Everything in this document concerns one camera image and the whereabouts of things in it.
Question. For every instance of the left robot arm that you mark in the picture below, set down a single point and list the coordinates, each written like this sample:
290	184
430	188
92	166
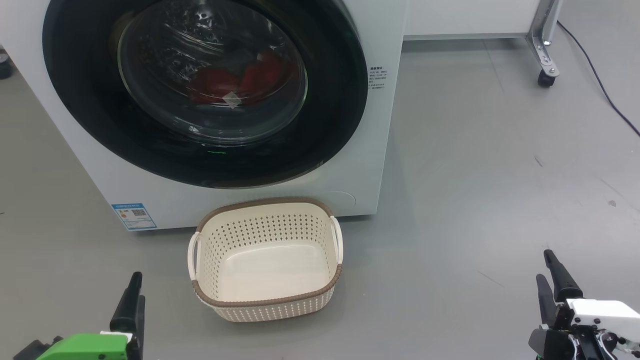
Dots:
35	352

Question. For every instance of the black caster wheel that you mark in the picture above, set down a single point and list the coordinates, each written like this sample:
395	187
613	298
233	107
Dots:
546	80

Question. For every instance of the blue energy label sticker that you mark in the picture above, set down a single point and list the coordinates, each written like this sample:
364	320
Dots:
134	216

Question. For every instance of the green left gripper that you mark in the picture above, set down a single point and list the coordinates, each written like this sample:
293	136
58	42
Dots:
90	347

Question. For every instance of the silver metal frame leg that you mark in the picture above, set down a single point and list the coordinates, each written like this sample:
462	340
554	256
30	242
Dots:
542	30

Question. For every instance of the small black floor wheel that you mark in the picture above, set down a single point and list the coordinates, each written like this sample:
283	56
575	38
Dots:
5	67

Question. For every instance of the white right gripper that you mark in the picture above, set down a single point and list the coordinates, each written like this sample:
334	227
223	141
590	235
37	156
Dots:
605	315

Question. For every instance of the black round glass washer door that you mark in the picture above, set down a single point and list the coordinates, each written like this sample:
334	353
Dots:
80	75

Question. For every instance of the white cabinet panel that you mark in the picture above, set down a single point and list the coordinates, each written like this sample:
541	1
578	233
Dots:
465	17

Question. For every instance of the red garment with white stripes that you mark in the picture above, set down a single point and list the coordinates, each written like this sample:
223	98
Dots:
215	82

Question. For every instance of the white front-load washing machine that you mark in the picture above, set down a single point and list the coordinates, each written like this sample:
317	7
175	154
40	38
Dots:
360	165

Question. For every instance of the cream perforated laundry basket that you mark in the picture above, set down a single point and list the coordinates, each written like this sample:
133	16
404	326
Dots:
270	270

